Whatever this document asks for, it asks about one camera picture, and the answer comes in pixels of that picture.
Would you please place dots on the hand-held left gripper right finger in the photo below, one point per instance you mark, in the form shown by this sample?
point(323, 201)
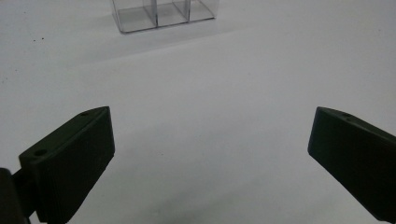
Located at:
point(351, 149)

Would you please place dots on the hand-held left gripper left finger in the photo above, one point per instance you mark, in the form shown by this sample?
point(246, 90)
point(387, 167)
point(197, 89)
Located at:
point(67, 161)

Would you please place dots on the clear acrylic compartment organizer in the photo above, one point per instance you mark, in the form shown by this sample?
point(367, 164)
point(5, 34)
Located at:
point(162, 14)

